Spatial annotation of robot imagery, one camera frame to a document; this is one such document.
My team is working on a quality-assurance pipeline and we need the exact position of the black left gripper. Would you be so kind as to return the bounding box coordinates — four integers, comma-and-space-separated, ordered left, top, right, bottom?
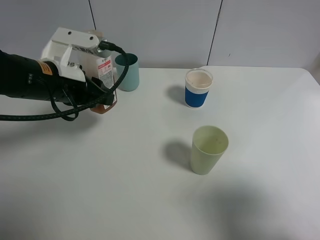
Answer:
22, 58, 115, 106

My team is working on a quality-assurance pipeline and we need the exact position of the clear drink bottle pink label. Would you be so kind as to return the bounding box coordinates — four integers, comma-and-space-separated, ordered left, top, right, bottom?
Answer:
77, 50, 117, 114

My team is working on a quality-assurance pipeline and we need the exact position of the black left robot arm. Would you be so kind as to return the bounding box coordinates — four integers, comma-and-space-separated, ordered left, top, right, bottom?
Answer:
0, 51, 116, 106

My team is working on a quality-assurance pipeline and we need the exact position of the teal plastic cup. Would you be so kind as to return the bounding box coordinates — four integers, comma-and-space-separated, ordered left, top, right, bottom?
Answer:
114, 53, 140, 92

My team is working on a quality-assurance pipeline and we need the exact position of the blue white paper cup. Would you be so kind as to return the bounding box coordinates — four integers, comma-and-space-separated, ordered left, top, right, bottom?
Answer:
184, 68, 213, 109

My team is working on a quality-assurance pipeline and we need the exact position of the light green plastic cup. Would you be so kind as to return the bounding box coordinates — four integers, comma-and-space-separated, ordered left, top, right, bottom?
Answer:
190, 125, 229, 175

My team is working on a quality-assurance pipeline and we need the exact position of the black braided cable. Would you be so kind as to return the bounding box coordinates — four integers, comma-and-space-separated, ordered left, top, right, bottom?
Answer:
0, 39, 130, 122

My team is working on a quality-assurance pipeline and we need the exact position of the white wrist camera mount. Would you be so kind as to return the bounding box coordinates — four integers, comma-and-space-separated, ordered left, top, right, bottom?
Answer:
40, 27, 111, 83

